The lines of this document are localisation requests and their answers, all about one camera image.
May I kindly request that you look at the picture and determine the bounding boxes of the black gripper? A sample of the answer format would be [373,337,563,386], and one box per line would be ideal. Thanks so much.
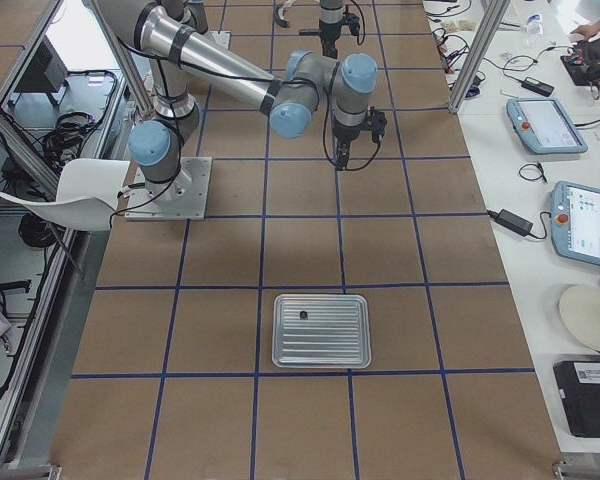
[321,37,338,57]
[334,134,353,170]

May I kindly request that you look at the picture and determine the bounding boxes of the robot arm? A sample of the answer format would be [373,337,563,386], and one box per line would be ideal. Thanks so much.
[318,0,361,59]
[96,1,386,171]

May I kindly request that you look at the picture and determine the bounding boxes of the ribbed metal tray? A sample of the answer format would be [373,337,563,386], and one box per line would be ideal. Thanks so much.
[272,294,372,369]

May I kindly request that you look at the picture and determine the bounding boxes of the far black power adapter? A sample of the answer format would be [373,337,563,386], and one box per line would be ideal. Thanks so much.
[520,77,554,97]

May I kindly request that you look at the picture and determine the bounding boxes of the black power adapter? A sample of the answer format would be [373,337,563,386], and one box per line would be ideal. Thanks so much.
[520,77,554,97]
[487,209,533,237]

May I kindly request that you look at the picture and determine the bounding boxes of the far blue teach pendant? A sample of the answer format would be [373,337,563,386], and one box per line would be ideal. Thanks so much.
[506,98,588,155]

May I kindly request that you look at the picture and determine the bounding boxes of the blue teach pendant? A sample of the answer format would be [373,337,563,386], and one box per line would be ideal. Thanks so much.
[550,181,600,266]
[506,98,588,155]

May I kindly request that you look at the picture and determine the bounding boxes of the near black power adapter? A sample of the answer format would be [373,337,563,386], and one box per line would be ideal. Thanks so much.
[487,209,533,237]

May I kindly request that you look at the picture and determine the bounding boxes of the clear plastic bottle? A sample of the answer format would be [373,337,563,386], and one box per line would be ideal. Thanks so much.
[523,13,544,48]

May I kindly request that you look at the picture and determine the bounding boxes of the near blue teach pendant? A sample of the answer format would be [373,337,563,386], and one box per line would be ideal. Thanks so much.
[550,181,600,266]

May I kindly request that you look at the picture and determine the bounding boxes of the white plastic chair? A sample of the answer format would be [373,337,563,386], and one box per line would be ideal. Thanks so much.
[0,158,130,232]

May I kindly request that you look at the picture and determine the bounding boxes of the beige round plate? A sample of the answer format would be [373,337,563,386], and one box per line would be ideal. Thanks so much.
[559,285,600,352]

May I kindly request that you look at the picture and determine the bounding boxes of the black laptop with label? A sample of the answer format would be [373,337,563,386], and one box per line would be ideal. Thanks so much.
[553,361,600,439]

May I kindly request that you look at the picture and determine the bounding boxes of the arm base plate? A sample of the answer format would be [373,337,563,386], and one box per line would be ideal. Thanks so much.
[206,30,231,49]
[124,157,213,221]

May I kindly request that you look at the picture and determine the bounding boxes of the aluminium frame post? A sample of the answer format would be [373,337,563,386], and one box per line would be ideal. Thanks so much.
[448,0,509,114]

